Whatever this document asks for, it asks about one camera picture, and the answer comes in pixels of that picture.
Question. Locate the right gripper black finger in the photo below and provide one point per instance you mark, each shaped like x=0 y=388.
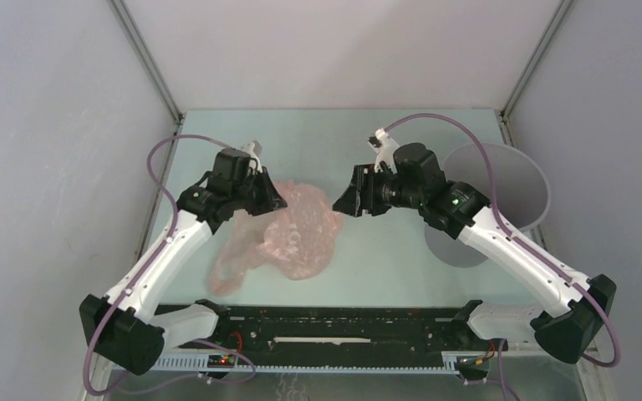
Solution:
x=349 y=203
x=363 y=177

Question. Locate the pink plastic trash bag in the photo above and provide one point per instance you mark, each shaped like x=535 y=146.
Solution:
x=298 y=240

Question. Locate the right metal corner post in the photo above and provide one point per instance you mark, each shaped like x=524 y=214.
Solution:
x=540 y=51

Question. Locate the metal corner post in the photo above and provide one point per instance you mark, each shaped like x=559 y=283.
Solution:
x=540 y=51
x=137 y=41

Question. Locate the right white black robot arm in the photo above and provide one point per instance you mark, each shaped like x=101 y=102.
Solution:
x=572 y=306

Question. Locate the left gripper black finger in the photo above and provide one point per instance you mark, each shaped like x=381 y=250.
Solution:
x=270 y=189
x=261 y=205

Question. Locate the white cable duct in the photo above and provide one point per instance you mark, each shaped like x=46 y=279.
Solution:
x=201 y=363

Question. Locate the grey trash bin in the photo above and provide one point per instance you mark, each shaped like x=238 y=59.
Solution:
x=523 y=193

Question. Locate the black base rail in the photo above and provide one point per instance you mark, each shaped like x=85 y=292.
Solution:
x=349 y=336

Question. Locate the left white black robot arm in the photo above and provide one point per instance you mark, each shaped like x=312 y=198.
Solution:
x=123 y=325

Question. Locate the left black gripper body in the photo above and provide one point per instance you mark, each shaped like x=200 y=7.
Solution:
x=242 y=192

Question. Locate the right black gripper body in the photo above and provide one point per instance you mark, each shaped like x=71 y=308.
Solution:
x=387 y=191

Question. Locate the left metal corner post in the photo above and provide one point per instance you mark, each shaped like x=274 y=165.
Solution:
x=137 y=41

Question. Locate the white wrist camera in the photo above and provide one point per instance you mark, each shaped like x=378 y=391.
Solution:
x=384 y=146
x=253 y=149

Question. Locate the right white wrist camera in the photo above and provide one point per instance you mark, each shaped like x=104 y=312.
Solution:
x=384 y=146

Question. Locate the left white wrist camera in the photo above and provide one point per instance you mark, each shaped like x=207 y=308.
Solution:
x=253 y=149

